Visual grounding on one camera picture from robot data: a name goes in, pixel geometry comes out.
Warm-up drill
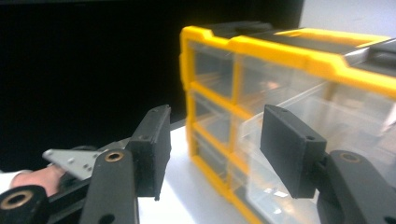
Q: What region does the set of clear drawers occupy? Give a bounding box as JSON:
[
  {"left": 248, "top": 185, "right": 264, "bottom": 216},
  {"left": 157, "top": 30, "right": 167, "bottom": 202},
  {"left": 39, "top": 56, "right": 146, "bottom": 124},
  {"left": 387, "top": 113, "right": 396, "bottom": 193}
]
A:
[{"left": 188, "top": 41, "right": 325, "bottom": 188}]

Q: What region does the black curtain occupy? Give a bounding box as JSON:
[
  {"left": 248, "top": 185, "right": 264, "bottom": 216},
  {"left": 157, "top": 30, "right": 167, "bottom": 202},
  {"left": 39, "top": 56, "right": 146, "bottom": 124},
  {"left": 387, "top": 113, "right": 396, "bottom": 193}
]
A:
[{"left": 0, "top": 0, "right": 305, "bottom": 173}]

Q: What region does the clear plastic drawer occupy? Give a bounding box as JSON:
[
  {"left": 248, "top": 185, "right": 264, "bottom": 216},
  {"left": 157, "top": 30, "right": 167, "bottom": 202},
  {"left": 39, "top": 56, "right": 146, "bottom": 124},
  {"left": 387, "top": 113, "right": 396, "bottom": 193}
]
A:
[{"left": 239, "top": 77, "right": 396, "bottom": 224}]

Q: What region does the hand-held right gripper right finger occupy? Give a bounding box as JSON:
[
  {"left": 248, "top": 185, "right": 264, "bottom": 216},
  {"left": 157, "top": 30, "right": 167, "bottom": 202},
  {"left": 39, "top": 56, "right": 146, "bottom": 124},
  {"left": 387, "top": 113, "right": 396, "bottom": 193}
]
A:
[{"left": 260, "top": 104, "right": 329, "bottom": 200}]

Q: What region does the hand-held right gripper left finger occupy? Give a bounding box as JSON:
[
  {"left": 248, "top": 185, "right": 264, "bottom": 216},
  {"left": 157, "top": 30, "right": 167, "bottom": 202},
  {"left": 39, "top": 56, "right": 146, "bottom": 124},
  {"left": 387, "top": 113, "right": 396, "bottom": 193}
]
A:
[{"left": 125, "top": 104, "right": 173, "bottom": 201}]

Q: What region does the yellow black organizer cabinet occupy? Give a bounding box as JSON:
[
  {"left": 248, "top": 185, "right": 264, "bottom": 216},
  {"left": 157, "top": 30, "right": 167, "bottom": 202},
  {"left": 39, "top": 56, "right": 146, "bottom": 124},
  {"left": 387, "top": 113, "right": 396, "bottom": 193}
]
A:
[{"left": 178, "top": 21, "right": 396, "bottom": 224}]

